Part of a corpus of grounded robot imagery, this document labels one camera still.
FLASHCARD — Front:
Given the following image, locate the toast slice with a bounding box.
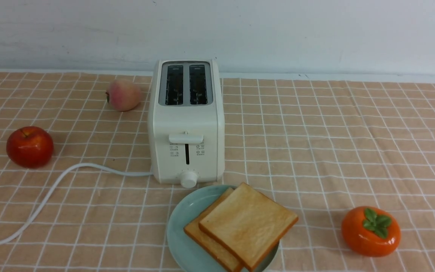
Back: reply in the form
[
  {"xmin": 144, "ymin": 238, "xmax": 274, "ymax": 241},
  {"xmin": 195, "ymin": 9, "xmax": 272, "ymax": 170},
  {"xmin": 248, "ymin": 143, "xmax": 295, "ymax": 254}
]
[
  {"xmin": 198, "ymin": 182, "xmax": 299, "ymax": 272},
  {"xmin": 184, "ymin": 188, "xmax": 244, "ymax": 272}
]

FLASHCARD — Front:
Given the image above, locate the white two-slot toaster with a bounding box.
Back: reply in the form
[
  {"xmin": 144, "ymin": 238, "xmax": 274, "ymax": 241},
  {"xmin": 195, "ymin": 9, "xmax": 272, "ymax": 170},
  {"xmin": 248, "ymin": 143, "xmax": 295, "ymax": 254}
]
[{"xmin": 147, "ymin": 60, "xmax": 225, "ymax": 188}]

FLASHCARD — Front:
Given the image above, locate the checkered orange tablecloth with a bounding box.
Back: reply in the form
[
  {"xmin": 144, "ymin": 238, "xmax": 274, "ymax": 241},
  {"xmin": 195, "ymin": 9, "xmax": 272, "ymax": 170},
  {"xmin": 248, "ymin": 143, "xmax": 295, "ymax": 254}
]
[{"xmin": 0, "ymin": 72, "xmax": 435, "ymax": 272}]

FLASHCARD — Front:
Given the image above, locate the pink peach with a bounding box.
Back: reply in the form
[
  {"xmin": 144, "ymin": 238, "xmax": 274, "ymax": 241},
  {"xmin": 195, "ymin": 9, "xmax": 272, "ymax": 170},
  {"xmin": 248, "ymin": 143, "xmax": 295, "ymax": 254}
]
[{"xmin": 105, "ymin": 79, "xmax": 143, "ymax": 112}]

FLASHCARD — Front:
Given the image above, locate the light green plate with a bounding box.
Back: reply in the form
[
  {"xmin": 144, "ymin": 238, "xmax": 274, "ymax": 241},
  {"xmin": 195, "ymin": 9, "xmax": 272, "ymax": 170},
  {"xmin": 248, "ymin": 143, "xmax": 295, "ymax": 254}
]
[{"xmin": 166, "ymin": 185, "xmax": 280, "ymax": 272}]

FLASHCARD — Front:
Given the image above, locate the orange persimmon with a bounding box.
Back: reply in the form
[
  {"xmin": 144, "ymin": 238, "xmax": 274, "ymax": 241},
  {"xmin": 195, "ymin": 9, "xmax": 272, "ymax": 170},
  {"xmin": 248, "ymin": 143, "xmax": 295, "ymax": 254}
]
[{"xmin": 341, "ymin": 206, "xmax": 401, "ymax": 258}]

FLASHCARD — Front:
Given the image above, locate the red apple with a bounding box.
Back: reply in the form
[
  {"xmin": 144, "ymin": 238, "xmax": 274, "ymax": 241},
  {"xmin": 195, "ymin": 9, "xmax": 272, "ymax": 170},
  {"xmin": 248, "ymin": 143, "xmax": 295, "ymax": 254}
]
[{"xmin": 6, "ymin": 126, "xmax": 54, "ymax": 168}]

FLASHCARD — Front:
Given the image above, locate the white toaster power cord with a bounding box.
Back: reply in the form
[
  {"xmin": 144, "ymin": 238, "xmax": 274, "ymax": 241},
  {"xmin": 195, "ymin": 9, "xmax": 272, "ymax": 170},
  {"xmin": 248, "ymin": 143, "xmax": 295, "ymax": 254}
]
[{"xmin": 0, "ymin": 163, "xmax": 153, "ymax": 246}]

